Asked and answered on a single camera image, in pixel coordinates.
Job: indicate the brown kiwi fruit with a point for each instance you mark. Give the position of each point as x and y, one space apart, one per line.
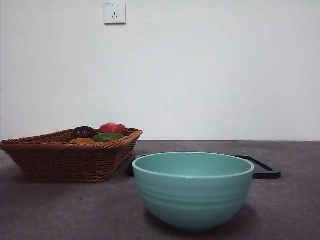
81 140

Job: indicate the teal ribbed bowl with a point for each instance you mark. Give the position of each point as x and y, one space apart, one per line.
193 200

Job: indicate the red fruit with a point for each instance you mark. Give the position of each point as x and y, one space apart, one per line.
112 128

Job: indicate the green fruit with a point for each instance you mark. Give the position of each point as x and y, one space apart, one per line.
106 137

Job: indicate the dark purple fruit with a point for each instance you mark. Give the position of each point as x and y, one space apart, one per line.
82 132

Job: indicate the brown wicker basket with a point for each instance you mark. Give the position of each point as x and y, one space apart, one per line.
62 160

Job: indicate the black rectangular tray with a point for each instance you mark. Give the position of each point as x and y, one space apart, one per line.
266 174

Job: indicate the white wall socket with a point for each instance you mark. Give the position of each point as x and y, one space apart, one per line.
115 12

